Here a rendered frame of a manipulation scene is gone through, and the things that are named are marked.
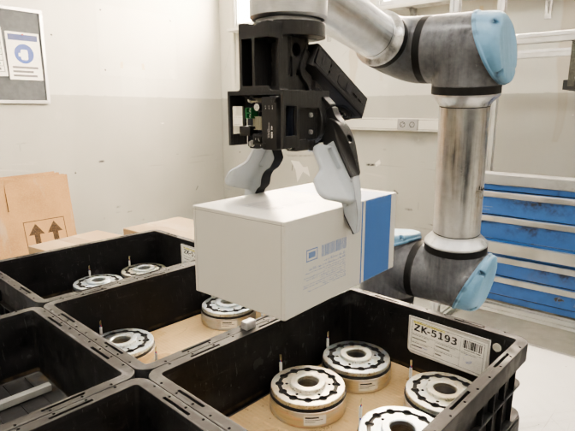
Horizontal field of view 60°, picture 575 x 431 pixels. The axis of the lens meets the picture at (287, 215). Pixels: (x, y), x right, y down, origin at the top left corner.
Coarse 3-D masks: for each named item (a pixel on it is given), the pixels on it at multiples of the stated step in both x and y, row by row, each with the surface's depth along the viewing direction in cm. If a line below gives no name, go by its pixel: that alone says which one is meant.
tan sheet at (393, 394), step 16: (400, 368) 78; (400, 384) 73; (352, 400) 69; (368, 400) 69; (384, 400) 69; (400, 400) 69; (240, 416) 65; (256, 416) 65; (272, 416) 65; (352, 416) 65
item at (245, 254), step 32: (288, 192) 56; (384, 192) 56; (224, 224) 47; (256, 224) 44; (288, 224) 42; (320, 224) 46; (384, 224) 56; (224, 256) 47; (256, 256) 45; (288, 256) 43; (320, 256) 47; (352, 256) 51; (384, 256) 57; (224, 288) 48; (256, 288) 45; (288, 288) 43; (320, 288) 47
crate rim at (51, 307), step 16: (160, 272) 92; (176, 272) 93; (112, 288) 84; (48, 304) 77; (64, 320) 71; (256, 320) 71; (96, 336) 66; (224, 336) 66; (112, 352) 62; (176, 352) 62; (144, 368) 58
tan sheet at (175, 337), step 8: (256, 312) 99; (184, 320) 95; (192, 320) 95; (200, 320) 95; (160, 328) 91; (168, 328) 91; (176, 328) 91; (184, 328) 91; (192, 328) 91; (200, 328) 91; (208, 328) 91; (160, 336) 88; (168, 336) 88; (176, 336) 88; (184, 336) 88; (192, 336) 88; (200, 336) 88; (208, 336) 88; (160, 344) 85; (168, 344) 85; (176, 344) 85; (184, 344) 85; (192, 344) 85; (160, 352) 82; (168, 352) 82
